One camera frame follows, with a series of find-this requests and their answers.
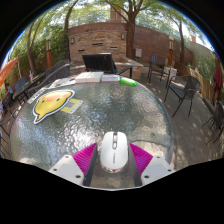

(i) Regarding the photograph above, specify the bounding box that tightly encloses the black metal armchair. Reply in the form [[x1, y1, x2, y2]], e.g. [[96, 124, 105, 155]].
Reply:
[[163, 74, 202, 118], [201, 101, 224, 145], [147, 54, 168, 85]]

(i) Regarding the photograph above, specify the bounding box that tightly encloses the wooden lamp post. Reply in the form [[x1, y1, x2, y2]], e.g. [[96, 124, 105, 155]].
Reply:
[[168, 35, 175, 66], [45, 34, 53, 70]]

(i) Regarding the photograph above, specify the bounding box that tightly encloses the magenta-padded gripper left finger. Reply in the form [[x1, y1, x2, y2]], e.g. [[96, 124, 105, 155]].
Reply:
[[49, 142, 100, 187]]

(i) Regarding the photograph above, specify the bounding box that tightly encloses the thin pale booklet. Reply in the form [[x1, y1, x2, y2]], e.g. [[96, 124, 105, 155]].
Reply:
[[101, 74, 121, 83]]

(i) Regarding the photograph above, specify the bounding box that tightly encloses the black slatted chair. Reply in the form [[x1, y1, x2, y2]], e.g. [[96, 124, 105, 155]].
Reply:
[[81, 52, 134, 80]]

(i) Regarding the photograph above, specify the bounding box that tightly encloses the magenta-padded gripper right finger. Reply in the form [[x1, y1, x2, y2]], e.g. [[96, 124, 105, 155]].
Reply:
[[128, 142, 176, 187]]

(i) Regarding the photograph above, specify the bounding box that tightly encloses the white bin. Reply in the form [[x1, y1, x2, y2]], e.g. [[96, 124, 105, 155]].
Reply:
[[163, 65, 178, 89]]

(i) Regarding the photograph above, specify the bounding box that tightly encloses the green tube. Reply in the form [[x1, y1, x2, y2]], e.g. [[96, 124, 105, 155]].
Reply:
[[119, 76, 138, 87]]

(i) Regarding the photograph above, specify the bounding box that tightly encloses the blue chair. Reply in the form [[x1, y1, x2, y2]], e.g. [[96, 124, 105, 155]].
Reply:
[[13, 77, 28, 93]]

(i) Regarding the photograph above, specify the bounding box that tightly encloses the white computer mouse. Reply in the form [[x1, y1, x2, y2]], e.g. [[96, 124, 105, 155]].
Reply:
[[99, 131, 129, 173]]

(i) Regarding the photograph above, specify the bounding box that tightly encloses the round dark patio table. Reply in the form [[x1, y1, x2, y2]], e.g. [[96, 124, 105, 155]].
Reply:
[[12, 73, 46, 103]]

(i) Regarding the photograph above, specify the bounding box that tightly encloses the stone garden table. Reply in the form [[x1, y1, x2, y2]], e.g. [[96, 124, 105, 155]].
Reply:
[[114, 56, 145, 80]]

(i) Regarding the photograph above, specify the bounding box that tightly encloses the small yellow green card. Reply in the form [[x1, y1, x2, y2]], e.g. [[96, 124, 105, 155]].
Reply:
[[61, 98, 85, 115]]

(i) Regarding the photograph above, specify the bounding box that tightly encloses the orange canopy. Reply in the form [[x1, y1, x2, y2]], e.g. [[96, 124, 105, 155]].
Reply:
[[0, 56, 20, 88]]

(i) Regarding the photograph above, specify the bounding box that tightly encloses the yellow duck-shaped mouse pad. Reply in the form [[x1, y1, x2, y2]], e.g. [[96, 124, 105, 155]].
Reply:
[[32, 89, 76, 125]]

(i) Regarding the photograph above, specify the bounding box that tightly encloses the black metal mesh chair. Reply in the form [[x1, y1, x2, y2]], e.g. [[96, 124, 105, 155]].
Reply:
[[0, 109, 20, 158]]

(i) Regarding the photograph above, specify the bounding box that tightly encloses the grey wall utility box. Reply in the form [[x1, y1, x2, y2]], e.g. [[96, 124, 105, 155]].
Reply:
[[134, 47, 144, 59]]

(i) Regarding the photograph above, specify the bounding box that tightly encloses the dark wicker chair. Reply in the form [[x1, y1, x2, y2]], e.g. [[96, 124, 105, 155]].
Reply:
[[27, 63, 72, 98], [44, 59, 70, 80]]

